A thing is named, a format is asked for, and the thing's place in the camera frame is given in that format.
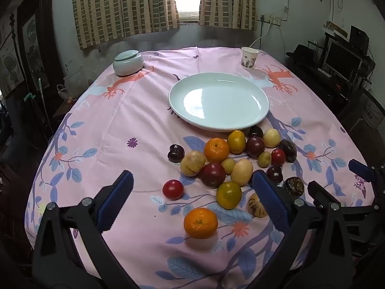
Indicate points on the wall poster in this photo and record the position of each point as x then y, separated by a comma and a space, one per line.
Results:
9, 64

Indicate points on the narrow checked curtain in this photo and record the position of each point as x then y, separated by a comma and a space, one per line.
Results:
228, 1

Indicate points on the white wall outlet strip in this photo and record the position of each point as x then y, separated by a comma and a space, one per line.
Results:
272, 20

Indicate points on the dark red plum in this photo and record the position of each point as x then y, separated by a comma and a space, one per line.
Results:
213, 174

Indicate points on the pale yellow fruit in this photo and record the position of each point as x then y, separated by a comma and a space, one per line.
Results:
271, 138

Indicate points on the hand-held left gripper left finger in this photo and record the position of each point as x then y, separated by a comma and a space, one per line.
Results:
115, 198

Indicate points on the yellow tomato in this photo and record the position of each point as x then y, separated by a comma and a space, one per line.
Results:
236, 141

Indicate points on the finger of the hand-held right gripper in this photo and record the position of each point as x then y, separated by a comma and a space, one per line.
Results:
359, 168
318, 191

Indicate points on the orange tangerine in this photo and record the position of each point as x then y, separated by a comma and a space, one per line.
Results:
200, 223
216, 150

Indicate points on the striped pepino melon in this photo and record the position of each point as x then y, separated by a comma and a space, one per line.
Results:
255, 206

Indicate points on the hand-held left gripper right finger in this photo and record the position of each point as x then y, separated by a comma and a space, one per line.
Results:
270, 198

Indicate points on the large yellow fruit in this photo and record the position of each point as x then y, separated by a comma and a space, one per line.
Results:
241, 172

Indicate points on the printed paper cup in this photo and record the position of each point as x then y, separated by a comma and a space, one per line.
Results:
249, 57

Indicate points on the heart-shaped dark plum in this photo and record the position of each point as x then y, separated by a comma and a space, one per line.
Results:
175, 154

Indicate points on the dark passion fruit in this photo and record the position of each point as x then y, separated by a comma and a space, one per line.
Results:
288, 150
294, 186

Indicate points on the yellow-green tomato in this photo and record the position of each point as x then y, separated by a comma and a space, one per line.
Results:
229, 195

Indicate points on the small red tomato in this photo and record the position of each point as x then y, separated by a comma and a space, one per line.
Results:
278, 157

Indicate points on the tan round fruit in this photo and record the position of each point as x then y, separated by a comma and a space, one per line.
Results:
192, 164

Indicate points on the computer monitor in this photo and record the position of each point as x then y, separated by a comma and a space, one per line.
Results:
343, 58

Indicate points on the wide checked curtain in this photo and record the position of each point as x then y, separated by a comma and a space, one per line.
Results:
126, 9

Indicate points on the plastic bag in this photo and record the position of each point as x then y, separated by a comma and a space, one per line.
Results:
63, 91

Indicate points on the dark wooden cabinet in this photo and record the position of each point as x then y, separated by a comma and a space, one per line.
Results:
33, 45

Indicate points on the pale green lidded jar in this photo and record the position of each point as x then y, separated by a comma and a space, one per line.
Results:
127, 63

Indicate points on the purple red plum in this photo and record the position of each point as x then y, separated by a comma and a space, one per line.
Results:
255, 147

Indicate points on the white oval plate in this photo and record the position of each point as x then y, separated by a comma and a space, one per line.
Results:
219, 102

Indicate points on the small yellow-green longan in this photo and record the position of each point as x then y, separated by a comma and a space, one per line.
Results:
228, 165
264, 159

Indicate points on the black speaker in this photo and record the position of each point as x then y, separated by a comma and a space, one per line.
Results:
359, 37

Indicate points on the pink printed tablecloth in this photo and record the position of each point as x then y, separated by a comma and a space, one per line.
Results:
135, 120

